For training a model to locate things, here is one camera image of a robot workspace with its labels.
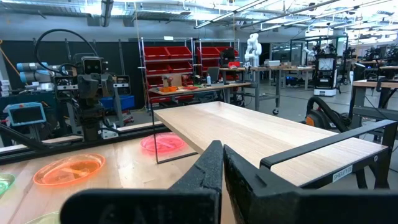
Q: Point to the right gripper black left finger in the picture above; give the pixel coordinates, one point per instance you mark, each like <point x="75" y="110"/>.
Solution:
<point x="140" y="205"/>

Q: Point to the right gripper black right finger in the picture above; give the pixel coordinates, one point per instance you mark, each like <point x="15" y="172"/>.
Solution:
<point x="311" y="208"/>

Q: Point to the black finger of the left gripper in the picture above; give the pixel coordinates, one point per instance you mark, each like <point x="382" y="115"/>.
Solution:
<point x="107" y="85"/>
<point x="83" y="86"/>

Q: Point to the pink translucent plastic plate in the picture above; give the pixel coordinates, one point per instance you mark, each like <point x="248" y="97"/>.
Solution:
<point x="168" y="146"/>

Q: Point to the orange translucent plastic plate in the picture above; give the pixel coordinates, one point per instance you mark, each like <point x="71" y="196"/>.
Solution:
<point x="68" y="171"/>

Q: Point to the green translucent plastic plate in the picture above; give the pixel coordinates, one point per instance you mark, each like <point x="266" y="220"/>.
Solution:
<point x="46" y="219"/>
<point x="4" y="185"/>

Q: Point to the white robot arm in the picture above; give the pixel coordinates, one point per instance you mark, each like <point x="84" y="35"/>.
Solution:
<point x="253" y="49"/>

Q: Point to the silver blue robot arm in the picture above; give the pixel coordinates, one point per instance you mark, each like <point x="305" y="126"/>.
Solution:
<point x="37" y="76"/>

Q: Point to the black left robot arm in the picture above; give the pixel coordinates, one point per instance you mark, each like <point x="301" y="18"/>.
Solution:
<point x="91" y="121"/>

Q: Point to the blue plastic bin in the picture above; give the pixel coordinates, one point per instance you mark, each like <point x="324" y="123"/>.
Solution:
<point x="124" y="102"/>

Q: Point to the metal rack with red bins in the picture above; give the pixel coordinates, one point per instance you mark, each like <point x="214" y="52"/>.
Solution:
<point x="168" y="67"/>
<point x="208" y="53"/>

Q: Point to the blue teach pendant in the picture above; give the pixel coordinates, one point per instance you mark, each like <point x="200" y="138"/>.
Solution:
<point x="26" y="114"/>

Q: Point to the cardboard box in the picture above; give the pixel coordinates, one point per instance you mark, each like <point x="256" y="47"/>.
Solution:
<point x="175" y="81"/>

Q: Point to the orange shop vacuum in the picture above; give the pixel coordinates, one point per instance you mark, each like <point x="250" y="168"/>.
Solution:
<point x="310" y="120"/>

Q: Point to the white spray bottle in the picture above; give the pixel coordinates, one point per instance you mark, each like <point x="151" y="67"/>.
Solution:
<point x="208" y="80"/>

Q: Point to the grey laptop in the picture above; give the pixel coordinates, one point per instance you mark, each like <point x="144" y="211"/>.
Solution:
<point x="214" y="74"/>

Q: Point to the white mobile machine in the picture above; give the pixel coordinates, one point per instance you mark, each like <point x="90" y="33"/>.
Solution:
<point x="325" y="91"/>

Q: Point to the wooden workbench grey legs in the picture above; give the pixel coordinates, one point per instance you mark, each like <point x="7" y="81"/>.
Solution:
<point x="373" y="84"/>

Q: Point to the long wooden top workbench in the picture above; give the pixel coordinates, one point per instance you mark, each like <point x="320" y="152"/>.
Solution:
<point x="280" y="68"/>

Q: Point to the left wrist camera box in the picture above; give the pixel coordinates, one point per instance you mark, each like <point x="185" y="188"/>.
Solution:
<point x="92" y="66"/>

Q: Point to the black aluminium table frame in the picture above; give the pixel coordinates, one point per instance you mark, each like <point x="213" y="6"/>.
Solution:
<point x="93" y="141"/>

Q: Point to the wooden shelf black metal frame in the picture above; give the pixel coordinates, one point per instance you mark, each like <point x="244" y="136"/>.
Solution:
<point x="248" y="133"/>

